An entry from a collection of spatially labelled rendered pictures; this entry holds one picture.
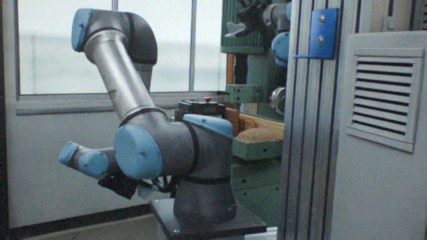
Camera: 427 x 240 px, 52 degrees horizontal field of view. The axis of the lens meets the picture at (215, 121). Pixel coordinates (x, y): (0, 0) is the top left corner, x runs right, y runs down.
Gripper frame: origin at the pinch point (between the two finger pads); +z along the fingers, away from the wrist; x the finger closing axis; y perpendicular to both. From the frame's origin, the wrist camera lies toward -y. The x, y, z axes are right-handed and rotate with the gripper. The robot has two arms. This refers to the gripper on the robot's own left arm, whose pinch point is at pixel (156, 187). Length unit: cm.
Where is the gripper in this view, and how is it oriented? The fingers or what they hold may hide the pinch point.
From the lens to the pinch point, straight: 156.9
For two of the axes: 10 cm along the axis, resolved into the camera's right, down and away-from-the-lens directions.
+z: 7.2, 4.6, 5.3
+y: -4.6, 8.8, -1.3
